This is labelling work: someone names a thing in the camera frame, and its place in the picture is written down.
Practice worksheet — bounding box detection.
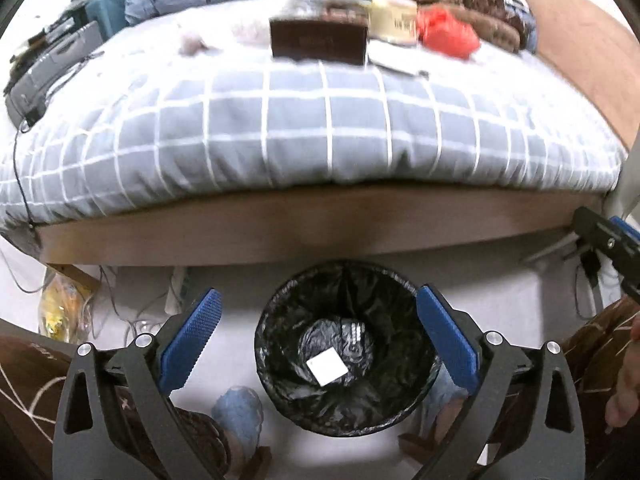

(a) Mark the yellow plastic bag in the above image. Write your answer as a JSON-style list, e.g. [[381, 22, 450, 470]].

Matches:
[[39, 272, 96, 341]]

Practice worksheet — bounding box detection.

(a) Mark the blue fuzzy slipper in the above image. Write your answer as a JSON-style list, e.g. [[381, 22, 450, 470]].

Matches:
[[212, 385, 264, 461], [422, 375, 468, 428]]

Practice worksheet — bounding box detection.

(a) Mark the thin black cable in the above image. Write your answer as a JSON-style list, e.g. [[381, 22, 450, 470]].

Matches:
[[12, 55, 96, 233]]

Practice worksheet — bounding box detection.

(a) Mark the white power strip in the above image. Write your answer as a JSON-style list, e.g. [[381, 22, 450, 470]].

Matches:
[[165, 266, 190, 312]]

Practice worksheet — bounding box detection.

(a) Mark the grey grid bedsheet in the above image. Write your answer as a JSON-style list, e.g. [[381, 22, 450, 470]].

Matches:
[[0, 0, 628, 233]]

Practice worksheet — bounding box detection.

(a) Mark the clear bubble wrap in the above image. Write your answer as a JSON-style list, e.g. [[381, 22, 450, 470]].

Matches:
[[177, 7, 273, 56]]

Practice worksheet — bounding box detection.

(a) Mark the teal plastic box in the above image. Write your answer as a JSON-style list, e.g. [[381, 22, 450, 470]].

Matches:
[[85, 0, 128, 41]]

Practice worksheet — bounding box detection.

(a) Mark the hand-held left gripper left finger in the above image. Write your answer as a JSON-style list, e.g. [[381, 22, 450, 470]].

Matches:
[[52, 288, 223, 480]]

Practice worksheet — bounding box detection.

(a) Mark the white paper scrap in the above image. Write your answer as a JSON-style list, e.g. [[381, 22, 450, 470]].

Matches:
[[306, 347, 349, 386]]

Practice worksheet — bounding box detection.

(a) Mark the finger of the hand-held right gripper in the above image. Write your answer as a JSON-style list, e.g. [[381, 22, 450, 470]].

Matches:
[[572, 205, 640, 303]]

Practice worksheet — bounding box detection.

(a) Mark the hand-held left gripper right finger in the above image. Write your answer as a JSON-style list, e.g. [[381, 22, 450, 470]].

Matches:
[[415, 284, 586, 480]]

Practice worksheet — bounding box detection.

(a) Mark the wooden headboard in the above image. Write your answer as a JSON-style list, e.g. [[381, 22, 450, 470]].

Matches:
[[517, 0, 640, 153]]

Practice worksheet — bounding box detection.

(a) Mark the black power cable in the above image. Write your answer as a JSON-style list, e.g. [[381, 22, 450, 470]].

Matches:
[[574, 247, 603, 321]]

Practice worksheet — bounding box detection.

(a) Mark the black lined trash bin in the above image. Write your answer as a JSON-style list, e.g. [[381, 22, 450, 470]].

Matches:
[[254, 259, 443, 436]]

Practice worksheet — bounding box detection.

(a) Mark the grey hard case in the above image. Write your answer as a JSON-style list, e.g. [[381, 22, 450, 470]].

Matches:
[[5, 22, 106, 128]]

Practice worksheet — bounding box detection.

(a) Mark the person's right hand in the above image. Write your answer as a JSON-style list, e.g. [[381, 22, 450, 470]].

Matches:
[[605, 312, 640, 427]]

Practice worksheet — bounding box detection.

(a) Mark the white paper napkin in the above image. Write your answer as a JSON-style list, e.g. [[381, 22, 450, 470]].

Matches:
[[367, 40, 430, 78]]

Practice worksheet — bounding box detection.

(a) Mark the red plastic bag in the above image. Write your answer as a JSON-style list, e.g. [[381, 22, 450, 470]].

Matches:
[[416, 5, 482, 58]]

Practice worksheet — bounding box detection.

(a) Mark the brown cardboard box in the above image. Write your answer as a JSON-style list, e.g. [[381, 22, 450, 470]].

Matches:
[[270, 17, 368, 66]]

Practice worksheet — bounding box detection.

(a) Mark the wooden bed frame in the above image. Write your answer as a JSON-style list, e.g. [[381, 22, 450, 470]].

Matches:
[[30, 180, 606, 268]]

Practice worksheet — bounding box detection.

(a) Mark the white furniture post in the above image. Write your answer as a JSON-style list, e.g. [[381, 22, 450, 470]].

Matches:
[[602, 125, 640, 311]]

